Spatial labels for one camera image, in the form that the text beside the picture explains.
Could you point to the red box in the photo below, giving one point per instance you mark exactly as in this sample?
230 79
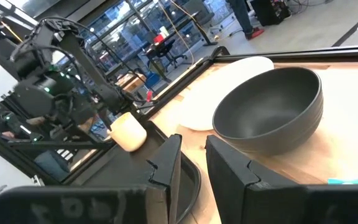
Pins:
159 38

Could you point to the black office desk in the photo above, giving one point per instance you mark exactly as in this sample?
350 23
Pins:
183 24

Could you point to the black matte bowl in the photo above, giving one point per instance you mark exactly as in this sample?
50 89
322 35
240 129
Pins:
269 109

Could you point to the black office chair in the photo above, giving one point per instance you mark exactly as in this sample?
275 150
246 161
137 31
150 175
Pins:
166 49

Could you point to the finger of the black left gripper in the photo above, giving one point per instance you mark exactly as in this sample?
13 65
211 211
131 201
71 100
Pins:
105 119

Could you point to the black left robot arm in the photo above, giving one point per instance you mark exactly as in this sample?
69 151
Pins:
82 59

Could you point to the white round plate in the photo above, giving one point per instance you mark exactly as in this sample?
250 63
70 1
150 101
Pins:
216 90

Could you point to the standing person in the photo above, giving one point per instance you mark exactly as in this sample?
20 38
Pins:
241 15

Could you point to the blue plastic crate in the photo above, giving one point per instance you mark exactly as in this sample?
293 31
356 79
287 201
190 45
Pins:
152 81

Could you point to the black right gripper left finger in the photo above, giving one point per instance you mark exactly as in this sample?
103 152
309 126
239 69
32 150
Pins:
73 205

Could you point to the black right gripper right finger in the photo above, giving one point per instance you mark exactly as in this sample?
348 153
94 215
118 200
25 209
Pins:
235 186

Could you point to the pale orange cup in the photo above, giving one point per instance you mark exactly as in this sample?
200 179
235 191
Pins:
127 132

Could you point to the black plastic tray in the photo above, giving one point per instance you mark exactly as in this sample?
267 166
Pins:
123 168

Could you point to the black equipment case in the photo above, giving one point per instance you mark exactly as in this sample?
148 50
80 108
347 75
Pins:
269 12

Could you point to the wooden box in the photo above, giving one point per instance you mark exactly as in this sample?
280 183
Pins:
132 83

